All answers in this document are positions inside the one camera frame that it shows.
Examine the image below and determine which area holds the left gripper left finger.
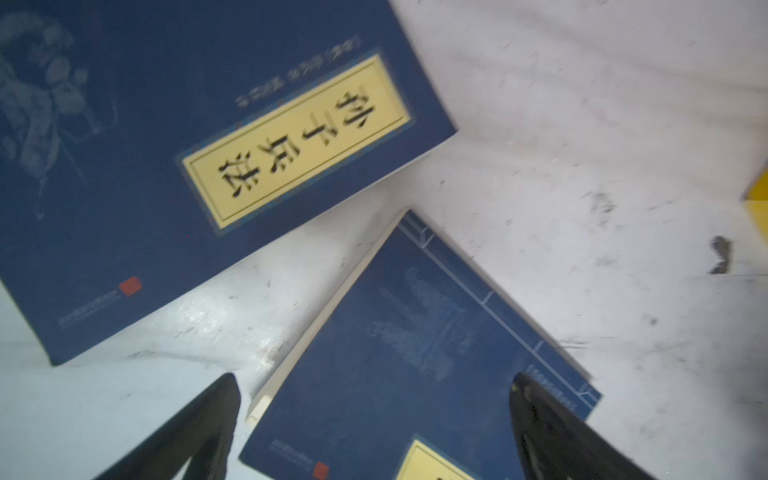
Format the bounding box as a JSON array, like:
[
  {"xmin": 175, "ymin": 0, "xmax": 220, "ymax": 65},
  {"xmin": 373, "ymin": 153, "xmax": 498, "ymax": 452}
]
[{"xmin": 98, "ymin": 373, "xmax": 241, "ymax": 479}]

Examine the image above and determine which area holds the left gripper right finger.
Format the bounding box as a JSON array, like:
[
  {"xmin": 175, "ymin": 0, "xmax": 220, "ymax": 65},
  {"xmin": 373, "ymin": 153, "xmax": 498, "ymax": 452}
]
[{"xmin": 509, "ymin": 373, "xmax": 653, "ymax": 480}]

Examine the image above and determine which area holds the navy book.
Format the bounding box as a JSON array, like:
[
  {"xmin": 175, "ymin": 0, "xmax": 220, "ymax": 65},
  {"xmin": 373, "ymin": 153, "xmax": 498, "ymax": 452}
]
[{"xmin": 1, "ymin": 1, "xmax": 456, "ymax": 366}]

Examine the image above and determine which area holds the navy book under left arm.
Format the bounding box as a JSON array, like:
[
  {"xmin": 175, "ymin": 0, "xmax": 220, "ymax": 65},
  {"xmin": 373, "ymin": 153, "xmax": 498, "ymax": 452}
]
[{"xmin": 239, "ymin": 210, "xmax": 601, "ymax": 479}]

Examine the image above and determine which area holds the small dark debris scrap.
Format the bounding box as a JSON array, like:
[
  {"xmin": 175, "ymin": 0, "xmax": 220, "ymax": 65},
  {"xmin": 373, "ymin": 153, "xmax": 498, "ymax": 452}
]
[{"xmin": 709, "ymin": 235, "xmax": 733, "ymax": 275}]

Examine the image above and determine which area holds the yellow pink blue bookshelf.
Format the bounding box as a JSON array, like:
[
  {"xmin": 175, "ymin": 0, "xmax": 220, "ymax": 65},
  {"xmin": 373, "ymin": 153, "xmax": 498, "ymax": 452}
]
[{"xmin": 742, "ymin": 164, "xmax": 768, "ymax": 242}]

